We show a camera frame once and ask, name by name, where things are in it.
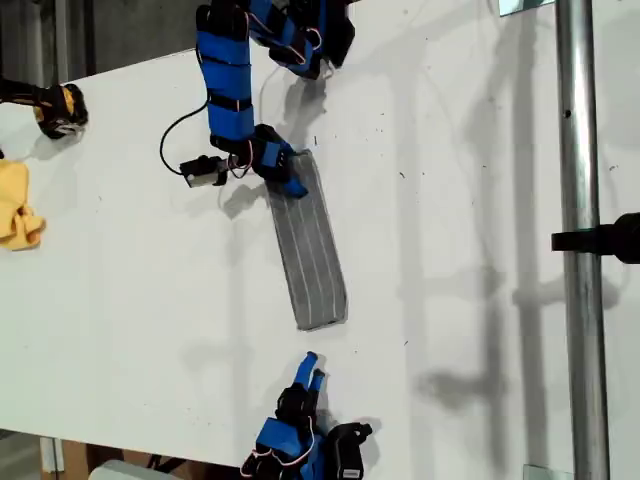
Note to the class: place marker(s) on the grey striped towel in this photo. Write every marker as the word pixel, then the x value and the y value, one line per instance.
pixel 310 250

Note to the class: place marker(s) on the black clamp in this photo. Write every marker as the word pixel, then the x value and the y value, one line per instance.
pixel 600 240

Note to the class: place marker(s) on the steel post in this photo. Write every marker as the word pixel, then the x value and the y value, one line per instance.
pixel 580 300

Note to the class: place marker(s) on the white table leg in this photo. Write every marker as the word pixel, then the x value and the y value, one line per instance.
pixel 52 455

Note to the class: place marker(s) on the yellow cloth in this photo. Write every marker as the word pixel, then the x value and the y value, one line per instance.
pixel 15 210

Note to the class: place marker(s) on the yellow black power tool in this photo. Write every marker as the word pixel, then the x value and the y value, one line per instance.
pixel 60 110

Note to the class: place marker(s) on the white plastic box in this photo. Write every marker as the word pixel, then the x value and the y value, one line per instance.
pixel 117 470

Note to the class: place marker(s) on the black camera box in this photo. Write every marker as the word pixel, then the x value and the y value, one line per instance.
pixel 345 455
pixel 200 172

